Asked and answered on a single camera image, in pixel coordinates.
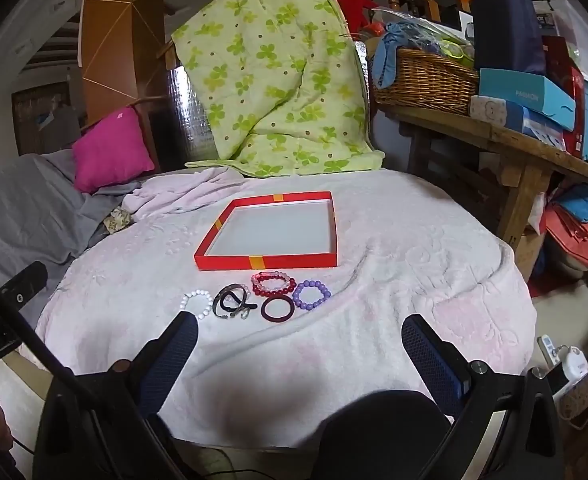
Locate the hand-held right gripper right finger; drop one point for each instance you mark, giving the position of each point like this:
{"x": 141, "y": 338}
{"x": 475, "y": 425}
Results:
{"x": 434, "y": 365}

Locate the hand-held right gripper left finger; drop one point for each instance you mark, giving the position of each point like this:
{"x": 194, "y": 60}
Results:
{"x": 168, "y": 365}

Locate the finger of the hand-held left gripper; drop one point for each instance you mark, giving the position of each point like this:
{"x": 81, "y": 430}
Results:
{"x": 26, "y": 282}

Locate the silver metal bangle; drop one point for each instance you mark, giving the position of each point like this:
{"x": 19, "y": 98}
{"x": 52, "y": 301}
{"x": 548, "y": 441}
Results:
{"x": 248, "y": 312}

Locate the dark red bangle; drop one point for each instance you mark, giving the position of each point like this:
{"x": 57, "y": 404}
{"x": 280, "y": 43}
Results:
{"x": 265, "y": 312}

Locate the shallow red cardboard box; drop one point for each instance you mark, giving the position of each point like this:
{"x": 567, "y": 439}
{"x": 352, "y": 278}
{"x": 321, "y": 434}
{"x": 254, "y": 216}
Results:
{"x": 274, "y": 261}

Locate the grey bed sheet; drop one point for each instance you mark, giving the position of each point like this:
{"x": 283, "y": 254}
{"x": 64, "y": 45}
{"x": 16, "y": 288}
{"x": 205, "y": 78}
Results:
{"x": 23, "y": 210}

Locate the small floral cloth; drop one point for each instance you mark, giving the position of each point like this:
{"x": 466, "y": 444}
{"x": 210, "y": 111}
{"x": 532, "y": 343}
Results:
{"x": 117, "y": 221}

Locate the white remote control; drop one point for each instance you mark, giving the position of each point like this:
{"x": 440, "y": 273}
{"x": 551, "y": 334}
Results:
{"x": 549, "y": 350}

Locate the white power adapter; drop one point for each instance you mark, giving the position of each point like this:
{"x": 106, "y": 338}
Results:
{"x": 573, "y": 369}

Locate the magenta pillow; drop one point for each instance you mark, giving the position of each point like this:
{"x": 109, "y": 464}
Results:
{"x": 108, "y": 155}

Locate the brown lattice cabinet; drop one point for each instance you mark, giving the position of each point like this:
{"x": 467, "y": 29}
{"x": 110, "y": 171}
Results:
{"x": 43, "y": 115}

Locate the stack of folded cloths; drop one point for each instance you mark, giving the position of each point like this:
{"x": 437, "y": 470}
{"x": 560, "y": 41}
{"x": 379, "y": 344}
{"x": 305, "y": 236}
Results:
{"x": 579, "y": 225}

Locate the silver foil panel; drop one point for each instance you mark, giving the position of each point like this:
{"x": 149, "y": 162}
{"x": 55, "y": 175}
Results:
{"x": 183, "y": 120}

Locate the wooden bench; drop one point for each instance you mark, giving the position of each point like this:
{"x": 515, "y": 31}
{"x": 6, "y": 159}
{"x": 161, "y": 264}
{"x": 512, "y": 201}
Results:
{"x": 524, "y": 146}

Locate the white patterned box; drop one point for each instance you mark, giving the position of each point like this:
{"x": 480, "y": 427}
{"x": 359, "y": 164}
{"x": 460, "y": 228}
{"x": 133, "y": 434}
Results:
{"x": 489, "y": 108}

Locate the orange cardboard panel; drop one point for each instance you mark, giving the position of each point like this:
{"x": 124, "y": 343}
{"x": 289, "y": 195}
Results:
{"x": 118, "y": 35}

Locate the wicker basket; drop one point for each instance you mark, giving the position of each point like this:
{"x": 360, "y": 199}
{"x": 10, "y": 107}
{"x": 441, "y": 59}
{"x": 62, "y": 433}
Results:
{"x": 424, "y": 85}

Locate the light blue cardboard box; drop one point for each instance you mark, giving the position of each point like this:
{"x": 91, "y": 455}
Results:
{"x": 524, "y": 92}

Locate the blue cloth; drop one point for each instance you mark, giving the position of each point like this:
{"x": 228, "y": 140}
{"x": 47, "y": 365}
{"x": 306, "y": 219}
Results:
{"x": 381, "y": 60}

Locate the green floral quilt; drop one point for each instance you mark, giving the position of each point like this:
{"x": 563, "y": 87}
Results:
{"x": 274, "y": 60}

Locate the dark red box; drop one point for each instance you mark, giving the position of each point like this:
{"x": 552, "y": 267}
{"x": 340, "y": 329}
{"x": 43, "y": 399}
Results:
{"x": 564, "y": 67}

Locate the navy blue bag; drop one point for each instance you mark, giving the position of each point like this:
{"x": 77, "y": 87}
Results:
{"x": 509, "y": 30}

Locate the red cloth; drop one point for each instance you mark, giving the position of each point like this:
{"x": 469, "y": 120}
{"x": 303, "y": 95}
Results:
{"x": 349, "y": 7}

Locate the clear plastic storage box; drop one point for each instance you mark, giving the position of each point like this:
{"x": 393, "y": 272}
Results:
{"x": 574, "y": 20}

